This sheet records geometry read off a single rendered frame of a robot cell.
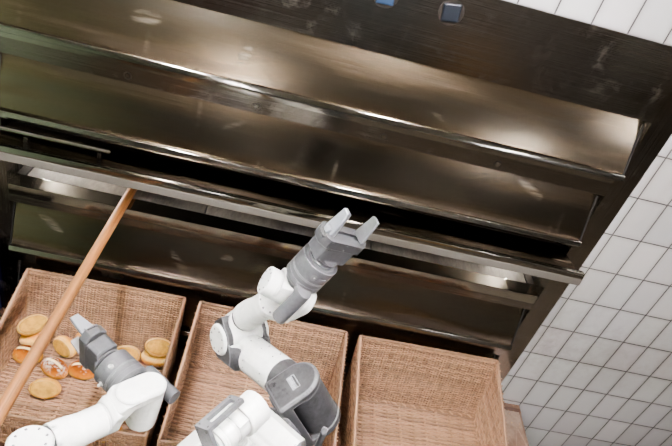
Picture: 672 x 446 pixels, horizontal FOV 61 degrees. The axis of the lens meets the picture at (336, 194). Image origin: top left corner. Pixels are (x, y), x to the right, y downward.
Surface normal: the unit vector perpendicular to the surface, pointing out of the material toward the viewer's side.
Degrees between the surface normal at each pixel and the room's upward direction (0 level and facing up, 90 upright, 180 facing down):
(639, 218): 90
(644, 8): 90
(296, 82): 70
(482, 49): 90
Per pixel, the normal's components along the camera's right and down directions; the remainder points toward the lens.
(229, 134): 0.05, 0.28
